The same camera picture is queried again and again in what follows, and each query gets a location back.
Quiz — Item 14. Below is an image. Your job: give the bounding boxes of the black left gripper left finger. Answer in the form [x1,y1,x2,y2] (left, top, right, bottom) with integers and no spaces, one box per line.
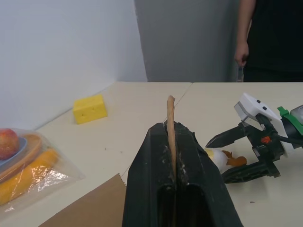
[121,122,178,227]

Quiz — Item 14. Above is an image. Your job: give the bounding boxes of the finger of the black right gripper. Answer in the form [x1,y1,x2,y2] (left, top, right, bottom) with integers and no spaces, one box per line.
[204,125,245,148]
[221,161,264,185]

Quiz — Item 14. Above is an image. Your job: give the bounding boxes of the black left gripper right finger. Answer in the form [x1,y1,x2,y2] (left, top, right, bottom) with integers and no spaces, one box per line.
[174,121,244,227]

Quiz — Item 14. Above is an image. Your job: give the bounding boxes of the white and orange plush toy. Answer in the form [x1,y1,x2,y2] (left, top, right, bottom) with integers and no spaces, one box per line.
[204,147,248,173]

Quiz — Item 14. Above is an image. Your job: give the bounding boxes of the clear plastic bag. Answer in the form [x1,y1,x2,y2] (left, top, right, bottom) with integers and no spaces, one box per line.
[0,127,86,213]

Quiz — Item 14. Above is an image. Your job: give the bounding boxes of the yellow cheese plush toy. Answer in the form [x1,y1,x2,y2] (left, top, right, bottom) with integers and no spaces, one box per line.
[72,94,108,125]

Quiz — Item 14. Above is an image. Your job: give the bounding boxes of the person's hand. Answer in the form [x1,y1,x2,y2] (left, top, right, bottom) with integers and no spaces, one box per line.
[234,40,250,67]

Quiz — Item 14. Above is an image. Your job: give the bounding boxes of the person in black clothes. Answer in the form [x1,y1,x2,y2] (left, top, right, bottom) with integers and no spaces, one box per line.
[242,0,303,83]

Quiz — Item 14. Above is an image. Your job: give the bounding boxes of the orange wooden plate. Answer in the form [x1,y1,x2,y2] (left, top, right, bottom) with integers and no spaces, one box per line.
[0,133,44,183]

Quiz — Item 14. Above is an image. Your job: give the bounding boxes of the blue plate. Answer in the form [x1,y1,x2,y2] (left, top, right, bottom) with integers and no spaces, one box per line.
[0,137,28,175]

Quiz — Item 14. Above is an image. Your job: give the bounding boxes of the red apple toy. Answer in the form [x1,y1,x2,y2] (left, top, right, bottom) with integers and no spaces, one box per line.
[0,128,20,161]

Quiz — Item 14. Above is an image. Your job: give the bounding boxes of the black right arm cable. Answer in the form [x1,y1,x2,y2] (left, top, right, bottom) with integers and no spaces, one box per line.
[259,114,303,145]

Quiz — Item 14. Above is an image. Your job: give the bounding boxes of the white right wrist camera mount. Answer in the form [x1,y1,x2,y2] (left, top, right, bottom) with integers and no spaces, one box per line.
[233,92,297,158]

